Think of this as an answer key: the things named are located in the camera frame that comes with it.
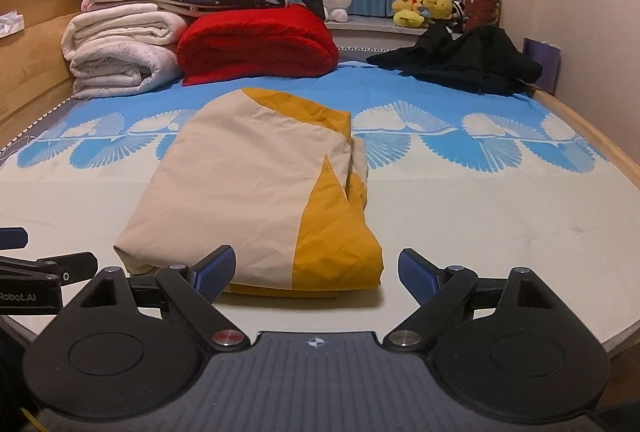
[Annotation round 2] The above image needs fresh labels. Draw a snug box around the beige and mustard garment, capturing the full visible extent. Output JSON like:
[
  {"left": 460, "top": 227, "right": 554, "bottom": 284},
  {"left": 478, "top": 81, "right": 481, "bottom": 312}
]
[{"left": 114, "top": 88, "right": 383, "bottom": 297}]

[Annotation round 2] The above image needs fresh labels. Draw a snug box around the black clothes pile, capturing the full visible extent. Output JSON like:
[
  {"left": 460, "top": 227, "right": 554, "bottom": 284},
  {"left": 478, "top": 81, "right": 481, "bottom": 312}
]
[{"left": 367, "top": 23, "right": 542, "bottom": 96}]

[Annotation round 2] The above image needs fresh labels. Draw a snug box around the white rolled blanket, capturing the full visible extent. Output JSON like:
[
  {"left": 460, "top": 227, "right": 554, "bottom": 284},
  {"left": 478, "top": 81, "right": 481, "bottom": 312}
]
[{"left": 70, "top": 37, "right": 182, "bottom": 100}]

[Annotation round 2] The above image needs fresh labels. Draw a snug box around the cream folded towel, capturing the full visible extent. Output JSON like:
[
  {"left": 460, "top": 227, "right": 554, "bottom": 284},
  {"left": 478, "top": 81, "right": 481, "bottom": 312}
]
[{"left": 61, "top": 3, "right": 189, "bottom": 62}]

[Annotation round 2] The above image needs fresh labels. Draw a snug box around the purple box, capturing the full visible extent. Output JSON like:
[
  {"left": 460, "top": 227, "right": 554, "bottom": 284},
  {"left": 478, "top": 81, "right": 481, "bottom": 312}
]
[{"left": 523, "top": 38, "right": 561, "bottom": 94}]

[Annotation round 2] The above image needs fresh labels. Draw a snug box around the red folded blanket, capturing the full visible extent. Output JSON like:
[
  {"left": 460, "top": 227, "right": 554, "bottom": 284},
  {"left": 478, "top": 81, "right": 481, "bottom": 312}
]
[{"left": 176, "top": 4, "right": 338, "bottom": 86}]

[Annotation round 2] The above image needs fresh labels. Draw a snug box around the yellow plush toy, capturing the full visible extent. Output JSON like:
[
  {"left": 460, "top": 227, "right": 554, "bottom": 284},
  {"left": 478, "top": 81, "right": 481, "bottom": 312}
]
[
  {"left": 392, "top": 0, "right": 425, "bottom": 28},
  {"left": 422, "top": 0, "right": 454, "bottom": 21}
]

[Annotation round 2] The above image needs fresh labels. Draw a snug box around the white plush toy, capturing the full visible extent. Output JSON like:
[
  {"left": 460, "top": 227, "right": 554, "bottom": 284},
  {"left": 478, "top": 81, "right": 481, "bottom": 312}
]
[{"left": 322, "top": 0, "right": 352, "bottom": 23}]

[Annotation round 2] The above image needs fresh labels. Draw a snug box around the wooden bed frame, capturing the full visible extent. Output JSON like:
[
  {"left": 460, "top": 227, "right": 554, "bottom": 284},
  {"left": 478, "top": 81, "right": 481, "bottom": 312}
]
[{"left": 1, "top": 0, "right": 639, "bottom": 410}]

